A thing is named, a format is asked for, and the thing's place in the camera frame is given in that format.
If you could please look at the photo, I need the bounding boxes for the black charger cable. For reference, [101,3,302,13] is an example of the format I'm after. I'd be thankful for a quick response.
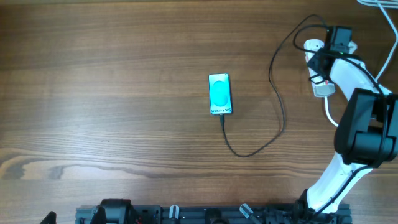
[219,14,327,158]

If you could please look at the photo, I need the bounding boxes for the teal screen Galaxy smartphone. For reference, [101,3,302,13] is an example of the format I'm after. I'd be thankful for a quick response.
[208,73,233,115]

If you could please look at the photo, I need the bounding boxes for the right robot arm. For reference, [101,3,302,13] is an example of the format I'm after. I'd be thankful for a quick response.
[293,26,397,223]

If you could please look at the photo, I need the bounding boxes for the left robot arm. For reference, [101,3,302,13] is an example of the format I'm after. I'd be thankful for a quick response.
[75,199,141,224]

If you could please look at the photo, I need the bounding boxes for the white power strip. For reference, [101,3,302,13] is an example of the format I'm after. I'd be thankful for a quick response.
[303,39,335,98]

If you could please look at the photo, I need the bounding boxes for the white power strip cord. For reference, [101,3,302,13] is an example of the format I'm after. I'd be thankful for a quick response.
[324,0,398,128]

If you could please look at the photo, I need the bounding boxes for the white cables at corner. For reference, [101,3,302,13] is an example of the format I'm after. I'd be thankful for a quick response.
[356,0,398,9]

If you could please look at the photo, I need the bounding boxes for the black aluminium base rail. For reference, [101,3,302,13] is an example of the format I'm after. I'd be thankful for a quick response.
[74,203,352,224]

